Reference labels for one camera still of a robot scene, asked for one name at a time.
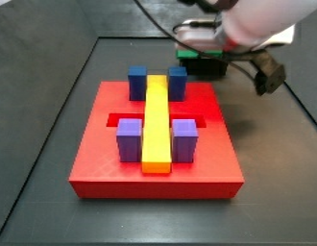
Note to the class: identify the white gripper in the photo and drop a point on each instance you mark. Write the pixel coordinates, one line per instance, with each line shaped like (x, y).
(205, 36)

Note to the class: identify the green U-shaped block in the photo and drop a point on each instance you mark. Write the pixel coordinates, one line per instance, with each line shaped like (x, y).
(186, 54)

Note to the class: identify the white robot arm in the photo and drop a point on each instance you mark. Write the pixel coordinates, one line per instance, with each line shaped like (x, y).
(249, 22)

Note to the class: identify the red base board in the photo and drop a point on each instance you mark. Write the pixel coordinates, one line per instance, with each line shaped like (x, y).
(101, 176)

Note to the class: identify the yellow long bar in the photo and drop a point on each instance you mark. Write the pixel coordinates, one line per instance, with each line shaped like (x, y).
(156, 133)

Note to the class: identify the black fixture bracket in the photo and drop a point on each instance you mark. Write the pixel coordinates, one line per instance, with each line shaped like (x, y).
(203, 67)

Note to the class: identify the dark blue right post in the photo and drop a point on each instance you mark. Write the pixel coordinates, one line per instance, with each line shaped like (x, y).
(176, 83)

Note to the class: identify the dark blue post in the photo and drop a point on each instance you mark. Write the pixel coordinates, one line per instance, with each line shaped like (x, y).
(136, 80)
(176, 83)

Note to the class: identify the dark blue left post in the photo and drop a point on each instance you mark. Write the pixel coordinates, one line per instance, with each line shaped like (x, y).
(136, 80)

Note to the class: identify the purple right post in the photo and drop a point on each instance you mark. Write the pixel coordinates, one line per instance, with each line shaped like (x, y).
(184, 139)

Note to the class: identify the purple post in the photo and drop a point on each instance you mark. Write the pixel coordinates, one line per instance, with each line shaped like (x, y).
(129, 139)
(184, 139)

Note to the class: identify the purple left post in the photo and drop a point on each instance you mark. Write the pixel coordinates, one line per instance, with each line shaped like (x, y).
(129, 139)

